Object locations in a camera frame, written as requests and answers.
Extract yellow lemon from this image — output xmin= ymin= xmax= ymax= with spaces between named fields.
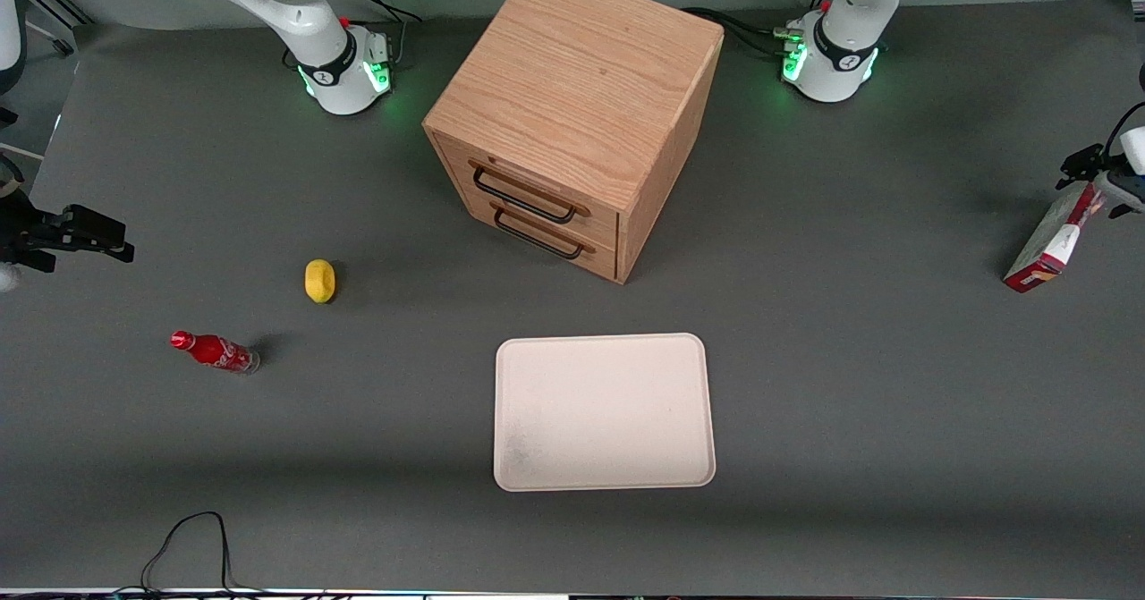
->
xmin=305 ymin=259 xmax=337 ymax=304

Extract wooden drawer front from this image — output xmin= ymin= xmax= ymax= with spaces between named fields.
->
xmin=436 ymin=133 xmax=620 ymax=250
xmin=467 ymin=190 xmax=618 ymax=281

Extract cream rectangular tray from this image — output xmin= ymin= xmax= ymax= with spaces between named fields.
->
xmin=494 ymin=333 xmax=717 ymax=492

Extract thin black looped table cable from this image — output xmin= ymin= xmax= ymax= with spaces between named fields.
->
xmin=139 ymin=511 xmax=269 ymax=597

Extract black arm base cables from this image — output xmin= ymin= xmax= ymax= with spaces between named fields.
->
xmin=340 ymin=0 xmax=423 ymax=70
xmin=684 ymin=0 xmax=837 ymax=60

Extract red cookie box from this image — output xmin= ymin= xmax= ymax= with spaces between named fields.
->
xmin=1004 ymin=182 xmax=1108 ymax=293

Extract black right arm base cables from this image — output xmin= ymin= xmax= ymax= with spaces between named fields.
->
xmin=340 ymin=0 xmax=423 ymax=70

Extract black metal drawer handle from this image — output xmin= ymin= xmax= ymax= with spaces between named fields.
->
xmin=490 ymin=202 xmax=596 ymax=261
xmin=470 ymin=160 xmax=591 ymax=225

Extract red cola bottle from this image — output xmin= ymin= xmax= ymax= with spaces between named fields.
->
xmin=171 ymin=331 xmax=261 ymax=375

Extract black left arm base cables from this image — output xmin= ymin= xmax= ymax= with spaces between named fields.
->
xmin=684 ymin=0 xmax=837 ymax=60

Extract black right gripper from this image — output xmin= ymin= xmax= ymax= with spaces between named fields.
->
xmin=0 ymin=190 xmax=135 ymax=273

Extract wooden drawer cabinet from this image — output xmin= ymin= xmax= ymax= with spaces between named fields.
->
xmin=422 ymin=0 xmax=725 ymax=285

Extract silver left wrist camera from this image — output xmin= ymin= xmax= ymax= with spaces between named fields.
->
xmin=1098 ymin=171 xmax=1145 ymax=215

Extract grey metal frame rail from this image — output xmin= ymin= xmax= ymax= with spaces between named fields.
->
xmin=27 ymin=0 xmax=95 ymax=55

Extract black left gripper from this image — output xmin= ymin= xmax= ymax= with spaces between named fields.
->
xmin=1058 ymin=144 xmax=1137 ymax=220

